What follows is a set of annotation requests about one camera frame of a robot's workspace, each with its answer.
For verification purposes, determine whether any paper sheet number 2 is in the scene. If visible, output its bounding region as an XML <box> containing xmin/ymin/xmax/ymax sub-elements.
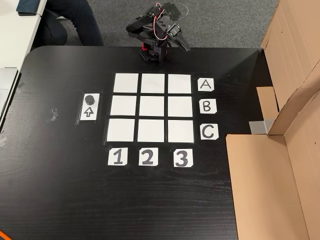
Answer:
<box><xmin>138</xmin><ymin>147</ymin><xmax>159</xmax><ymax>167</ymax></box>

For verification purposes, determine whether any person's leg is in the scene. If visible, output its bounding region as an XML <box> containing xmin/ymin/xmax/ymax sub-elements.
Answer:
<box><xmin>37</xmin><ymin>0</ymin><xmax>105</xmax><ymax>47</ymax></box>

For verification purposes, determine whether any paper sheet number 3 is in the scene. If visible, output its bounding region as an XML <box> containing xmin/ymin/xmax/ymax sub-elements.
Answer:
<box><xmin>173</xmin><ymin>148</ymin><xmax>194</xmax><ymax>168</ymax></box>

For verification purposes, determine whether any grey block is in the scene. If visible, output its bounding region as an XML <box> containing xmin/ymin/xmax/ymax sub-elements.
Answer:
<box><xmin>248</xmin><ymin>119</ymin><xmax>275</xmax><ymax>135</ymax></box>

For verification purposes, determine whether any white desk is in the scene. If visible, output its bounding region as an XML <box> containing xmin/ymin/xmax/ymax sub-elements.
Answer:
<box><xmin>0</xmin><ymin>0</ymin><xmax>48</xmax><ymax>70</ymax></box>

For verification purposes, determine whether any tall brown cardboard panel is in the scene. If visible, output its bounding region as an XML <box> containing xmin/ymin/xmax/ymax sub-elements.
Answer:
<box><xmin>259</xmin><ymin>0</ymin><xmax>320</xmax><ymax>111</ymax></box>

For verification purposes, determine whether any paper sheet letter C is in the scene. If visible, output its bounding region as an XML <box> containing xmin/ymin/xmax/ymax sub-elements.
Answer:
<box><xmin>200</xmin><ymin>124</ymin><xmax>220</xmax><ymax>141</ymax></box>

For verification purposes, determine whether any large brown cardboard box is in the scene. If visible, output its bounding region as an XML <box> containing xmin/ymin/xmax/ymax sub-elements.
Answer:
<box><xmin>225</xmin><ymin>87</ymin><xmax>320</xmax><ymax>240</ymax></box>

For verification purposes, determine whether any paper sheet letter B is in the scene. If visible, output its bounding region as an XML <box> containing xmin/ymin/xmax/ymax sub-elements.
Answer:
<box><xmin>199</xmin><ymin>98</ymin><xmax>218</xmax><ymax>115</ymax></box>

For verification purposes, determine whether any paper sheet letter A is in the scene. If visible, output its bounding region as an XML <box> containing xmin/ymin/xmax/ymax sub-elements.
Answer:
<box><xmin>197</xmin><ymin>77</ymin><xmax>215</xmax><ymax>92</ymax></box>

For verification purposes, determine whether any white arrow paper sheet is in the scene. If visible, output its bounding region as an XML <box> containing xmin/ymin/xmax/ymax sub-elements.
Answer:
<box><xmin>79</xmin><ymin>93</ymin><xmax>101</xmax><ymax>122</ymax></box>

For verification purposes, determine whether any paper sheet number 1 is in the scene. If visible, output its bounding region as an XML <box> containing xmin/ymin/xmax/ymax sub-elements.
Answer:
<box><xmin>107</xmin><ymin>147</ymin><xmax>129</xmax><ymax>166</ymax></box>

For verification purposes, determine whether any white paper grid square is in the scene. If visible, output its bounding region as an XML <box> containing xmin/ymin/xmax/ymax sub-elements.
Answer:
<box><xmin>113</xmin><ymin>73</ymin><xmax>139</xmax><ymax>93</ymax></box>
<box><xmin>109</xmin><ymin>95</ymin><xmax>137</xmax><ymax>117</ymax></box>
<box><xmin>167</xmin><ymin>96</ymin><xmax>194</xmax><ymax>118</ymax></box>
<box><xmin>106</xmin><ymin>118</ymin><xmax>136</xmax><ymax>143</ymax></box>
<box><xmin>137</xmin><ymin>119</ymin><xmax>165</xmax><ymax>143</ymax></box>
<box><xmin>167</xmin><ymin>119</ymin><xmax>195</xmax><ymax>144</ymax></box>
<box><xmin>140</xmin><ymin>73</ymin><xmax>166</xmax><ymax>94</ymax></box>
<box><xmin>138</xmin><ymin>95</ymin><xmax>165</xmax><ymax>117</ymax></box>
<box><xmin>167</xmin><ymin>74</ymin><xmax>192</xmax><ymax>95</ymax></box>

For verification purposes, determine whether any dark blue notebook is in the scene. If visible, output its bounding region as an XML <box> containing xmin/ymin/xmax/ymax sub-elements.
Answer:
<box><xmin>16</xmin><ymin>0</ymin><xmax>41</xmax><ymax>17</ymax></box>

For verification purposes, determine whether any crumpled clear tape piece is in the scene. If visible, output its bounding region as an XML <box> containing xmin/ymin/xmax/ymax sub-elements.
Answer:
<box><xmin>46</xmin><ymin>107</ymin><xmax>60</xmax><ymax>124</ymax></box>

